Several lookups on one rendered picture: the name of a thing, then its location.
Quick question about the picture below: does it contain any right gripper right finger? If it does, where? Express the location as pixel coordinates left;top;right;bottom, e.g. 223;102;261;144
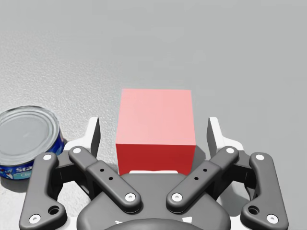
165;116;289;230

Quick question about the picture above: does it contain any blue flat can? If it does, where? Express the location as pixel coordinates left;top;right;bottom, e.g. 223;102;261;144
0;105;65;181

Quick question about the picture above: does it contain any pink cube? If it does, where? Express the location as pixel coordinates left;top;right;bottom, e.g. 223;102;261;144
115;88;197;176

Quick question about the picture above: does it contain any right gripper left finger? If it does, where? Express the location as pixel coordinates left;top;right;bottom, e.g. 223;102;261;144
18;116;142;230

